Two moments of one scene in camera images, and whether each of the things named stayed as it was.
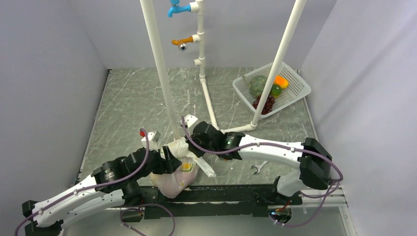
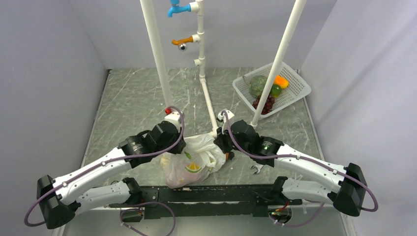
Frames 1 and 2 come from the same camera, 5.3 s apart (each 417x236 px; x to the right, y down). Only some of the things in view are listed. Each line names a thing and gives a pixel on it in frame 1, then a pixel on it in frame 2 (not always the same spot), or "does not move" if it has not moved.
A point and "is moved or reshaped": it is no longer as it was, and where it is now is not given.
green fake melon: (257, 84) does not move
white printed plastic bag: (170, 185) is moved or reshaped
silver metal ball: (183, 47) does not move
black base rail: (212, 201) does not move
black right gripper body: (210, 146) to (227, 143)
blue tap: (176, 8) does not move
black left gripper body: (158, 165) to (174, 140)
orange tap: (187, 40) does not move
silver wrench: (258, 167) does not move
